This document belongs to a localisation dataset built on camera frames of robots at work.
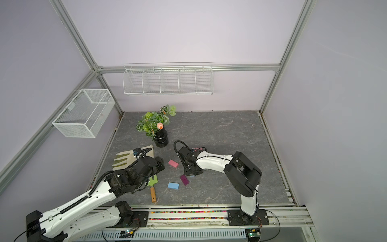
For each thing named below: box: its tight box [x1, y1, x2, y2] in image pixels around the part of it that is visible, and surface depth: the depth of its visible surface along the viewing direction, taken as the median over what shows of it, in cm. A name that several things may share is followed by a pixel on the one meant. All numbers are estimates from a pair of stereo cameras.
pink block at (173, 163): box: [167, 159, 179, 169], surface depth 93 cm
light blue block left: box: [167, 182, 180, 190], surface depth 85 cm
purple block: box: [179, 174, 190, 187], surface depth 88 cm
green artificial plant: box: [135, 104, 177, 139], surface depth 82 cm
